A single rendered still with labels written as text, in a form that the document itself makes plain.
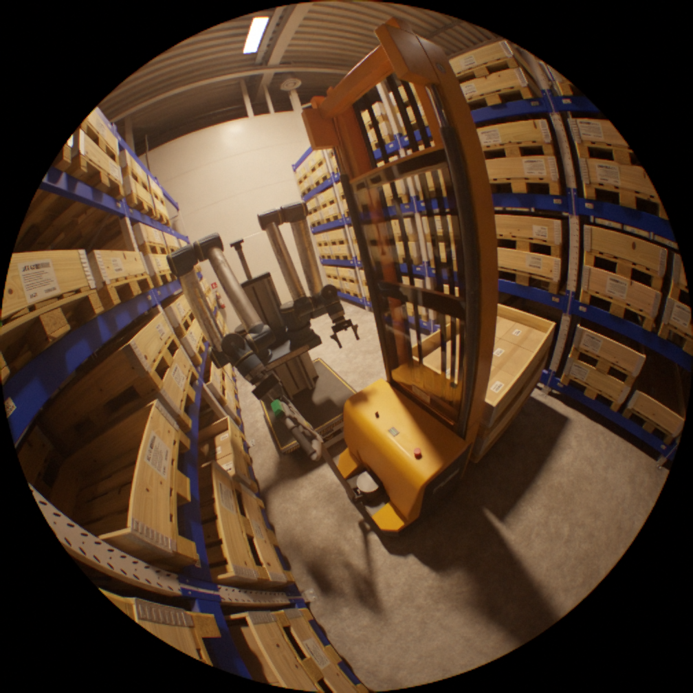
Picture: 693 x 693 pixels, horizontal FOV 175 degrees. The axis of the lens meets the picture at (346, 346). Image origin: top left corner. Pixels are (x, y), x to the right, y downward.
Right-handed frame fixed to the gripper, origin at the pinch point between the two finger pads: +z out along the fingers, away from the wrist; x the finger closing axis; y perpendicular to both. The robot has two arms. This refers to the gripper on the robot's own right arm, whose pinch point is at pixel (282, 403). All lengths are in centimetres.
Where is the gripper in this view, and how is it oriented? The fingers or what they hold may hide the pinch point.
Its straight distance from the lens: 103.7
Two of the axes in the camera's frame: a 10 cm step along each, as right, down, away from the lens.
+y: -1.9, 0.3, 9.8
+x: -7.4, 6.5, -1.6
